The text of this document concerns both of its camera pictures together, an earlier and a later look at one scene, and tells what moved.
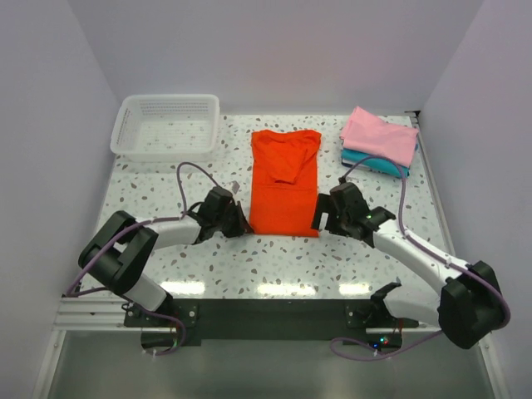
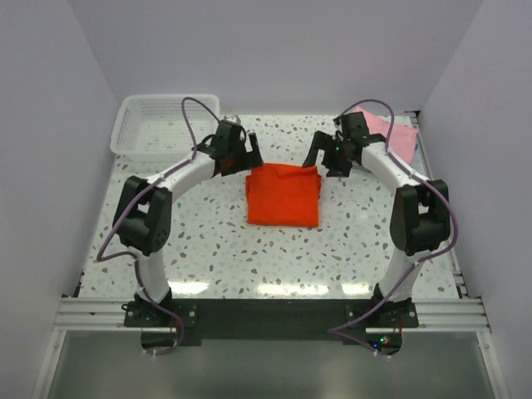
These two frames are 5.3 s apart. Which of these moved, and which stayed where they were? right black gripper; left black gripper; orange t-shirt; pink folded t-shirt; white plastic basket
Moved: orange t-shirt; left black gripper; right black gripper
Stayed: pink folded t-shirt; white plastic basket
